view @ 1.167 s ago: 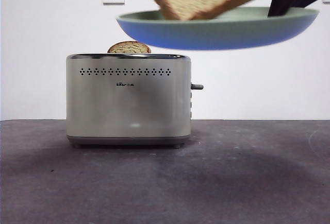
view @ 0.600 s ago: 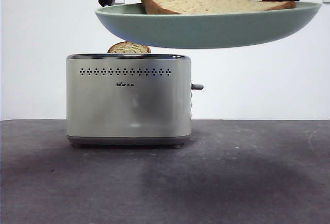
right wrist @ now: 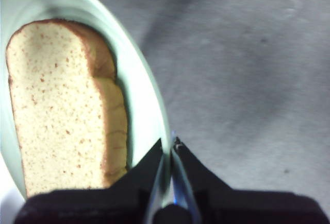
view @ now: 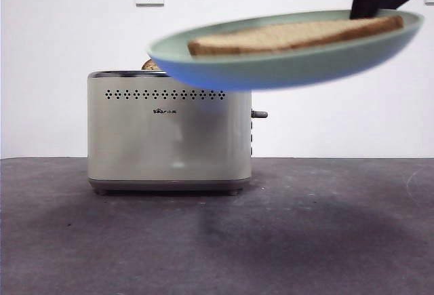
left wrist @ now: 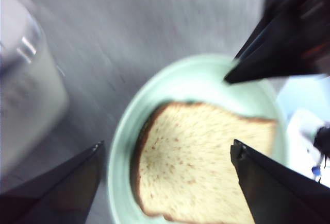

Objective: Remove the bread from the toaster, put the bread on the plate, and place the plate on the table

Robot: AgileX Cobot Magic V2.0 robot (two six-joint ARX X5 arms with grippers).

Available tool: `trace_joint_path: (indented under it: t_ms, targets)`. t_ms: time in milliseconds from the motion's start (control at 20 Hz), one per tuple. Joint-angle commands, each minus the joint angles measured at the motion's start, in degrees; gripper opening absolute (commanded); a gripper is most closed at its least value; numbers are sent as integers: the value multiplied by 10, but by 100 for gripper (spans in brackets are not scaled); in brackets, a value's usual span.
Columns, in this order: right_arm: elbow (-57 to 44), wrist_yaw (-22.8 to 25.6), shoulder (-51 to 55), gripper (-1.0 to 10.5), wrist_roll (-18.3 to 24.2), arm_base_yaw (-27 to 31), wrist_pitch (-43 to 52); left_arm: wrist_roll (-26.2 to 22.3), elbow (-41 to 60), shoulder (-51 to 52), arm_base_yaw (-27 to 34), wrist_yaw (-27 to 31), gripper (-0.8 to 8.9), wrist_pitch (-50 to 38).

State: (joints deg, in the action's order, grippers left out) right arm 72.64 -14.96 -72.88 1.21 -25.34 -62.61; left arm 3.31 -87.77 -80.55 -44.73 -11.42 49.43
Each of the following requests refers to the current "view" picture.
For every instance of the small toast bread slice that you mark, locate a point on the small toast bread slice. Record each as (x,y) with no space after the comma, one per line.
(151,66)

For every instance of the cream two-slot toaster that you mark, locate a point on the cream two-slot toaster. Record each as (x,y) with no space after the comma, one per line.
(152,146)

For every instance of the large toast bread slice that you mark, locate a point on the large toast bread slice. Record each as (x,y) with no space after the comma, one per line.
(288,37)

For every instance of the pale green round plate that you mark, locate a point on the pale green round plate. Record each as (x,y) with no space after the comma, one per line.
(271,74)

